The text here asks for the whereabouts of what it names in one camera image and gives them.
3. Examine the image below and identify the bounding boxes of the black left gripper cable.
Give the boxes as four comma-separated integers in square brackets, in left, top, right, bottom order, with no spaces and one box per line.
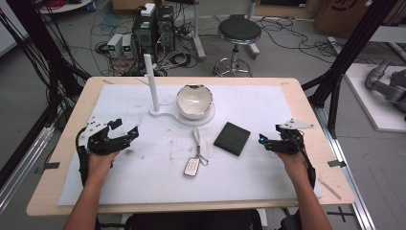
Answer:
[75,126,91,188]

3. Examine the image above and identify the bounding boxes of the white power supply box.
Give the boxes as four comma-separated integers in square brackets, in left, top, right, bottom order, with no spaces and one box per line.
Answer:
[106,33,124,59]
[121,34,134,59]

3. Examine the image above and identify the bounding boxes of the black round stool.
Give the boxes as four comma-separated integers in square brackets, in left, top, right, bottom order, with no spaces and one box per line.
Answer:
[213,13,263,79]

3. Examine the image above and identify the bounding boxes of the silver car key with strap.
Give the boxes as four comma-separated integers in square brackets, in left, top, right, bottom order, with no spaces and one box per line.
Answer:
[183,126,210,178]

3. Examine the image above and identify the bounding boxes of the white ceramic bowl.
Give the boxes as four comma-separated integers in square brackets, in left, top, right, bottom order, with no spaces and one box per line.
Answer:
[175,83,214,121]

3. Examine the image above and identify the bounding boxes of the black cable bundle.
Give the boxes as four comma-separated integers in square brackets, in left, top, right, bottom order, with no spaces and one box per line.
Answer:
[0,0,92,128]

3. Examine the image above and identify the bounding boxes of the person's dark clothing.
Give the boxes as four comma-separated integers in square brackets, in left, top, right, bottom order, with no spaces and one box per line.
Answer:
[124,208,264,230]

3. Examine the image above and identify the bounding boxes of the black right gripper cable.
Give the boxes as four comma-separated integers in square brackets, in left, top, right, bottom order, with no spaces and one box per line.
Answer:
[292,135,318,190]

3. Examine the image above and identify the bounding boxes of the aluminium rail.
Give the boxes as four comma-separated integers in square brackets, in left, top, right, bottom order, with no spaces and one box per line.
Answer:
[0,125,56,214]
[313,104,377,230]

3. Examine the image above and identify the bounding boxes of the cardboard box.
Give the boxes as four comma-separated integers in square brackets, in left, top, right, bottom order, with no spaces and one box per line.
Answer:
[313,0,386,40]

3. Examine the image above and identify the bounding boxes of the white table leg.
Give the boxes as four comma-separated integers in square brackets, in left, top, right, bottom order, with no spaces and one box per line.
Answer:
[191,0,208,61]

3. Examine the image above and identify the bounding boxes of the person's right hand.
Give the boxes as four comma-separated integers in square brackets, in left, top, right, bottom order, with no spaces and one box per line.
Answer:
[275,149,310,184]

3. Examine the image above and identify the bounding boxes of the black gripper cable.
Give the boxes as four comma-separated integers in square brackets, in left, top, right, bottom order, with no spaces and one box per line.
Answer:
[292,135,318,190]
[75,126,91,188]

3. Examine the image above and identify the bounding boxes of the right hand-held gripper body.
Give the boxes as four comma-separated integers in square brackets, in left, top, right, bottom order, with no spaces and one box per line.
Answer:
[263,118,314,157]

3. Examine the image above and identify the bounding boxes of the white foam mat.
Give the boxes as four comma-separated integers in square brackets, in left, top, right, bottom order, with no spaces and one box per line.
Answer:
[56,83,323,207]

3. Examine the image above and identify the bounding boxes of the black frame strut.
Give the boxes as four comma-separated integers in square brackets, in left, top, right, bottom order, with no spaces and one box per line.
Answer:
[301,0,395,139]

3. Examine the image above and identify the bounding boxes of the white stand with post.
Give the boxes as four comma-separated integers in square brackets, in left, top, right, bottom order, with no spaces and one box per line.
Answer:
[143,53,216,128]

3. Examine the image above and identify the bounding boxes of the black computer tower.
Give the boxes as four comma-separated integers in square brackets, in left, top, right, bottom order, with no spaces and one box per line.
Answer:
[155,4,176,55]
[131,3,158,63]

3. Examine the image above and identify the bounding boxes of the person's left hand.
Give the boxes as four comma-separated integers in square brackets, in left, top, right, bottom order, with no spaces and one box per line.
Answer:
[86,149,122,184]

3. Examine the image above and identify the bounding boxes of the tan tape strip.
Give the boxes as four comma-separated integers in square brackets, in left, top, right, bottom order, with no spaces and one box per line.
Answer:
[318,177,343,201]

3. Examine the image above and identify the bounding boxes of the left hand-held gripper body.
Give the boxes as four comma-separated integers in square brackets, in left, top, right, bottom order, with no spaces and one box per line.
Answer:
[79,116,132,157]

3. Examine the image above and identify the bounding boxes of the white floor platform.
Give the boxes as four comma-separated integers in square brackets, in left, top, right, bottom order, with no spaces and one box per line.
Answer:
[344,62,406,134]

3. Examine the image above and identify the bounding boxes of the black tape piece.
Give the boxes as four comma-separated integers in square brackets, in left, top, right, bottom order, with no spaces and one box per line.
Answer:
[327,159,348,169]
[34,161,61,175]

